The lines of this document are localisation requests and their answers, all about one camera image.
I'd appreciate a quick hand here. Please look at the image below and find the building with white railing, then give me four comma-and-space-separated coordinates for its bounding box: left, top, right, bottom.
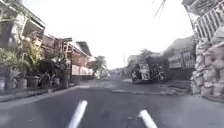
181, 0, 224, 44

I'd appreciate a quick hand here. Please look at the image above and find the grey asphalt road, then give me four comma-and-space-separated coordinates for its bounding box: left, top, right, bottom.
0, 74, 224, 128

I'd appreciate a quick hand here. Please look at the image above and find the row of buildings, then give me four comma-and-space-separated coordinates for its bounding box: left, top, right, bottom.
0, 0, 95, 88

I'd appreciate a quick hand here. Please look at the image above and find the pile of pale sacks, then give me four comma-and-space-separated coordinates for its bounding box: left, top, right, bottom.
189, 36, 224, 104

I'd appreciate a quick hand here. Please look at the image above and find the motorcycle with sidecar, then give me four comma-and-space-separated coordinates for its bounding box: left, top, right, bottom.
130, 61, 167, 84

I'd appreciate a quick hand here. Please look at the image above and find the tree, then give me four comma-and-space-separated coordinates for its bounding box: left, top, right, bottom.
138, 48, 154, 61
87, 55, 108, 80

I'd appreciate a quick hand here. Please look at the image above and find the row of potted plants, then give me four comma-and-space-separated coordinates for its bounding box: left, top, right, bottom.
0, 39, 72, 94

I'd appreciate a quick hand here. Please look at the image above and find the dark wall with signs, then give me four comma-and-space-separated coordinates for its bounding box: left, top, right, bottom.
161, 35, 198, 82

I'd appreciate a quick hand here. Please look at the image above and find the robot's own part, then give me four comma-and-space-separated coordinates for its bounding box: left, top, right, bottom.
67, 99, 89, 128
138, 109, 158, 128

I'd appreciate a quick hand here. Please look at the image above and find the grey concrete kerb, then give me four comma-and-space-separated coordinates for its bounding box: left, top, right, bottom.
0, 83, 78, 104

